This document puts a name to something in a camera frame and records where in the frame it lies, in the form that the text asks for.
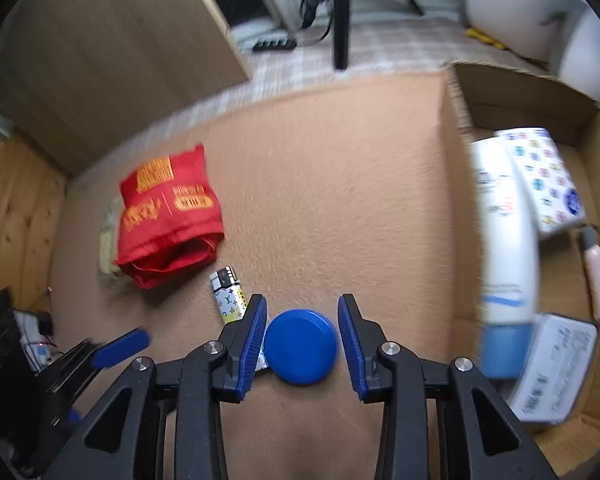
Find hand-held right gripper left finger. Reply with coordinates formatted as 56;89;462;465
45;292;269;480

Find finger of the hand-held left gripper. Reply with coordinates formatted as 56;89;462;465
32;328;152;411

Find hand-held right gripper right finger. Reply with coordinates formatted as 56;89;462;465
337;293;556;480

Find blue round tin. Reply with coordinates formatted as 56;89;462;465
264;309;340;387

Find white bottle with blue cap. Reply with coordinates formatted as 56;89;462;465
469;137;541;380

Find cardboard box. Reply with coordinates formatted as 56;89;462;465
437;60;600;478

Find white box with blue rim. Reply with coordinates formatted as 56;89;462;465
507;312;598;426

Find pink cosmetic tube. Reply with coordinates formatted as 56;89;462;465
579;225;600;322

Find patterned tissue pack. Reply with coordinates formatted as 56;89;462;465
495;127;587;238

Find patterned lighter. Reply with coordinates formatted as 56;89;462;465
209;266;251;326

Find green snack packet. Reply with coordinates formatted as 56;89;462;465
99;195;127;286

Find red plastic bag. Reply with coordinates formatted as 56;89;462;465
116;144;226;290

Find pine wood panel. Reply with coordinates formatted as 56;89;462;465
0;132;68;311

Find black power strip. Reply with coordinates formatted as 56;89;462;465
251;35;298;53

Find light wooden board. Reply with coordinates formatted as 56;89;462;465
0;0;251;178

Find plaid bed sheet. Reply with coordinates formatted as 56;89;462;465
227;7;551;111

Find small penguin plush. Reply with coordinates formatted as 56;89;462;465
557;7;600;108

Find black cable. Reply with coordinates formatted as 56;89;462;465
297;0;333;41

